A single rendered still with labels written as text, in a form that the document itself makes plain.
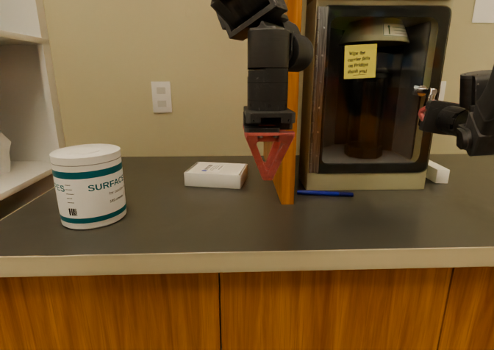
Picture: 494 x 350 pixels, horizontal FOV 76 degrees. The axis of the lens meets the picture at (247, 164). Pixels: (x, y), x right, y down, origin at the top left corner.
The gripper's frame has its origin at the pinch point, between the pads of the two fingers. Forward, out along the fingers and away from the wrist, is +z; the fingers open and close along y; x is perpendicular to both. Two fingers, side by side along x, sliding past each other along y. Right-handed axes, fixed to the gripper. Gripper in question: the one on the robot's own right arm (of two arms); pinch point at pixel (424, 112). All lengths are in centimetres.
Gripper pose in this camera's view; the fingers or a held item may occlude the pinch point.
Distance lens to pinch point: 86.8
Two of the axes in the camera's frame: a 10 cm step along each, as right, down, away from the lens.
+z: -0.3, -3.0, 9.5
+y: -9.9, -1.3, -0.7
